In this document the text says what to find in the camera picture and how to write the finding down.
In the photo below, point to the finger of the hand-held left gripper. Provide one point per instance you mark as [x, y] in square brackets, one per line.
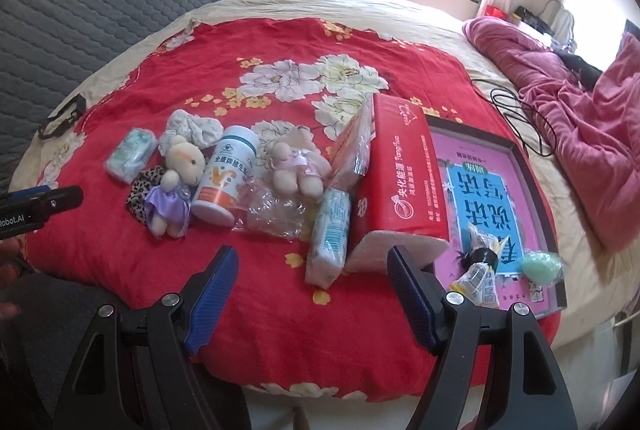
[62, 200]

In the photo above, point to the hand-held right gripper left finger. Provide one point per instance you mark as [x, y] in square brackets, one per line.
[215, 295]

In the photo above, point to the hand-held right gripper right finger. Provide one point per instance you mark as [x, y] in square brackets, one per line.
[411, 295]

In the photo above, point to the leopard print cloth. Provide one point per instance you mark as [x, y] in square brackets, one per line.
[139, 200]

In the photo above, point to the green tissue pack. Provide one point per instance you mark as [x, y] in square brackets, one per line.
[131, 154]

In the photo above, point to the white tissue pack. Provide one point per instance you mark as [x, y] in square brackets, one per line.
[330, 235]

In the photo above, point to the red tissue box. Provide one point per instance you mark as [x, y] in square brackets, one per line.
[405, 180]

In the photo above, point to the bunny plush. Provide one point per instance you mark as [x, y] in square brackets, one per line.
[177, 175]

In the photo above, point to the dark tray with pink book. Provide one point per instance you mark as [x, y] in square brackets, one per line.
[475, 190]

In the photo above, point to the white floral cloth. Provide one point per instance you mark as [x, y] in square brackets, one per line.
[192, 127]

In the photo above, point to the bear plush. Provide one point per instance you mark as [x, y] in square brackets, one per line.
[295, 164]

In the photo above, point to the red plastic packet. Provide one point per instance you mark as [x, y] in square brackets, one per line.
[352, 149]

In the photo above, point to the person's left hand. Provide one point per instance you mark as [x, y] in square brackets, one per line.
[7, 310]

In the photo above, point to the small yellow sachets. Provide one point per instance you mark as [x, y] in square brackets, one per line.
[477, 285]

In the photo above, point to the black plastic buckle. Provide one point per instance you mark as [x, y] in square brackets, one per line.
[62, 117]

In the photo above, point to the clear plastic bag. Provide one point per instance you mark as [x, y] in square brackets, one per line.
[270, 212]

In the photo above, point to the white supplement bottle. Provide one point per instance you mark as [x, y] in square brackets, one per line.
[225, 175]

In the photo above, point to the green mesh sponge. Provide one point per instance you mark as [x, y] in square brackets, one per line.
[541, 266]

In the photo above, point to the red floral blanket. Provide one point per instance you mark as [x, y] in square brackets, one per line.
[260, 74]

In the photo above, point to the pink quilt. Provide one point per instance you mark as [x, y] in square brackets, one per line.
[590, 129]

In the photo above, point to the black garment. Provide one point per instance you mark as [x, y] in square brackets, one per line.
[580, 64]

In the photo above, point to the beige bed sheet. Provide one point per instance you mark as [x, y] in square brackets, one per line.
[350, 2]

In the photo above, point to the black bag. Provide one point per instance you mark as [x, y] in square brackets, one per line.
[532, 19]

